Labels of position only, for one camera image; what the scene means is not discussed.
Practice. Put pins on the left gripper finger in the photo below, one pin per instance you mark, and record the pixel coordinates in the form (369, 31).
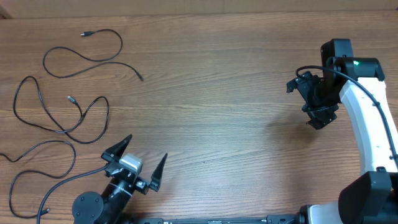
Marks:
(115, 152)
(156, 177)

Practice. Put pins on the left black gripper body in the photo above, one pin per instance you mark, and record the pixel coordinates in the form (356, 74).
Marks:
(138, 184)

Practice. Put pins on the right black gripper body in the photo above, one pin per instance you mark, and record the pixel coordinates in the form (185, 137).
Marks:
(310, 88)

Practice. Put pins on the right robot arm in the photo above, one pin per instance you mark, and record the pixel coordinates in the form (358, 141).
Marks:
(358, 84)

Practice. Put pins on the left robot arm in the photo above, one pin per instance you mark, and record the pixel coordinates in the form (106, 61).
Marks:
(106, 208)

